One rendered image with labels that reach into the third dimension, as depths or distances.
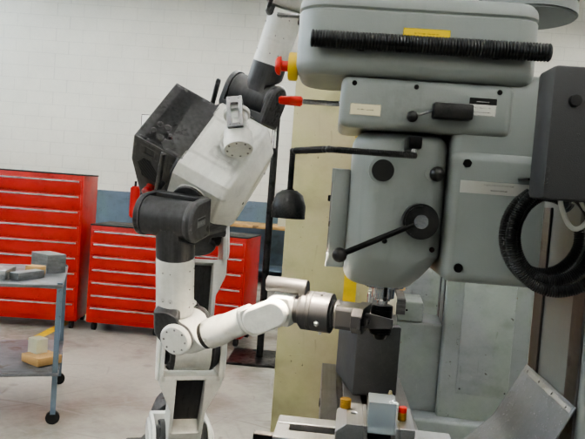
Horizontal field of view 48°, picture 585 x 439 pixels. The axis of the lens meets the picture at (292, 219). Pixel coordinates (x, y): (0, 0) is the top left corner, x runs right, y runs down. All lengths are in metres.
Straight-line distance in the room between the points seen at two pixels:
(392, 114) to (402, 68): 0.09
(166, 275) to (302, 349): 1.77
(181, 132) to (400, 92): 0.57
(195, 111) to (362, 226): 0.56
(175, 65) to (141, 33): 0.74
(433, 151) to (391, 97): 0.14
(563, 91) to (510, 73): 0.25
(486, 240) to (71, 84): 10.28
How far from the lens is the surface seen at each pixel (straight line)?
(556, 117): 1.12
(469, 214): 1.34
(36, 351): 4.40
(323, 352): 3.25
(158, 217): 1.51
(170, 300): 1.57
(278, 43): 1.75
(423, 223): 1.31
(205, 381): 2.00
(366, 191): 1.34
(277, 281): 1.48
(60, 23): 11.57
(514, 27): 1.38
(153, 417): 2.25
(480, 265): 1.35
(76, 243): 6.48
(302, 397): 3.31
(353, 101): 1.32
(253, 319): 1.49
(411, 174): 1.34
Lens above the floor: 1.51
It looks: 3 degrees down
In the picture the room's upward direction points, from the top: 4 degrees clockwise
